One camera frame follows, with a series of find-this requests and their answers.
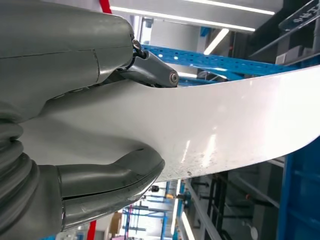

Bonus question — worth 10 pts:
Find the blue metal shelf rack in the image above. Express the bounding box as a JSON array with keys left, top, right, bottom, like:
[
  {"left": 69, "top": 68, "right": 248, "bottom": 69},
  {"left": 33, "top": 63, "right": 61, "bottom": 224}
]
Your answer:
[{"left": 141, "top": 26, "right": 320, "bottom": 240}]

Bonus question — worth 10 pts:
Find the ceiling light strip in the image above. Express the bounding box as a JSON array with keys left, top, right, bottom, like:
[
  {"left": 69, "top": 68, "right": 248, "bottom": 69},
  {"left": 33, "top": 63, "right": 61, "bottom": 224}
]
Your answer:
[
  {"left": 203, "top": 28, "right": 230, "bottom": 56},
  {"left": 183, "top": 0, "right": 275, "bottom": 16},
  {"left": 109, "top": 5, "right": 256, "bottom": 33}
]

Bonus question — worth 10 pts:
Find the brown cardboard carton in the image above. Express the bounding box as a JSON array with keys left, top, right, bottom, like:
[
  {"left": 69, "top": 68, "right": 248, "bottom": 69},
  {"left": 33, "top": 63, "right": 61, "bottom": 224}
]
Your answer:
[{"left": 109, "top": 211, "right": 124, "bottom": 237}]

